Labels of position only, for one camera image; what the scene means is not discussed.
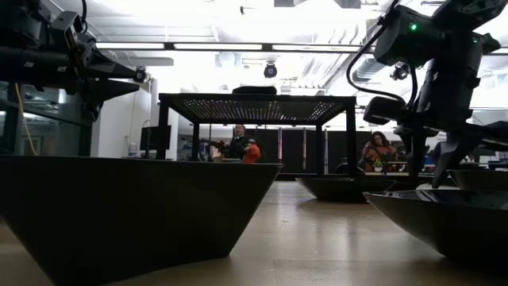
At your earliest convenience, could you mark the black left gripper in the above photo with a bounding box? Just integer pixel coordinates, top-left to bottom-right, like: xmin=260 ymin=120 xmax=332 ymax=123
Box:
xmin=0 ymin=10 xmax=140 ymax=122

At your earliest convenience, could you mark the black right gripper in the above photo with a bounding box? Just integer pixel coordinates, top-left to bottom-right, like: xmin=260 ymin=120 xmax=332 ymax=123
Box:
xmin=394 ymin=30 xmax=508 ymax=190

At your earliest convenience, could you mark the black wavy square mini plate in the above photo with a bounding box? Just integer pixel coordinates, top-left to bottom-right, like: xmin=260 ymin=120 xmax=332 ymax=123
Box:
xmin=232 ymin=85 xmax=278 ymax=95
xmin=363 ymin=188 xmax=508 ymax=275

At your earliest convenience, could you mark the black rounded mini plate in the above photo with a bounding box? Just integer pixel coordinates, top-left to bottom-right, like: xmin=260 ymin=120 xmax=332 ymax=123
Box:
xmin=295 ymin=176 xmax=397 ymax=203

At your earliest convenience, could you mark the black small square mini plate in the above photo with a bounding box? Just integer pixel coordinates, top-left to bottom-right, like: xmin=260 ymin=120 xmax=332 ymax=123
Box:
xmin=0 ymin=154 xmax=283 ymax=286

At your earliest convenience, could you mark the person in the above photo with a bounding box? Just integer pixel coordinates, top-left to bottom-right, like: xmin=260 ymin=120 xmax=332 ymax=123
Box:
xmin=359 ymin=130 xmax=400 ymax=174
xmin=221 ymin=123 xmax=263 ymax=164

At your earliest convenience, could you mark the black monitor on stand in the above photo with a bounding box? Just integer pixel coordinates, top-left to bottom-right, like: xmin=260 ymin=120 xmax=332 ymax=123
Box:
xmin=139 ymin=125 xmax=172 ymax=152

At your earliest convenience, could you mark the overhead LED light bar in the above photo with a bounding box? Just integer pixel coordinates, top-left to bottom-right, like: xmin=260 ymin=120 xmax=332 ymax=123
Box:
xmin=94 ymin=41 xmax=376 ymax=53

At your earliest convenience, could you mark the black room divider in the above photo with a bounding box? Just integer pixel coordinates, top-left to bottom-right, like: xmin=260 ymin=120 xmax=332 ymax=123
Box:
xmin=253 ymin=127 xmax=370 ymax=174

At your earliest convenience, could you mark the black perforated metal shelf riser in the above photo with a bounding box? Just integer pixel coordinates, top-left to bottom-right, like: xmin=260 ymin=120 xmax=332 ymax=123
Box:
xmin=156 ymin=92 xmax=358 ymax=179

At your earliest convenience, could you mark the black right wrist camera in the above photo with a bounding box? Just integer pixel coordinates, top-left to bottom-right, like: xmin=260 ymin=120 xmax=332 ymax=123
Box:
xmin=363 ymin=96 xmax=406 ymax=126

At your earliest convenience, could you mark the yellow hanging cable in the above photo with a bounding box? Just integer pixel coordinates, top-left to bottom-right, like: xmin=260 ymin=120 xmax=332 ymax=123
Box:
xmin=14 ymin=82 xmax=39 ymax=157

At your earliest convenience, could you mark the black aluminium frame rail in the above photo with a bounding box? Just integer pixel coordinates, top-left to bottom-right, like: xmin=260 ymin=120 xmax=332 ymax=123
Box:
xmin=277 ymin=171 xmax=457 ymax=188

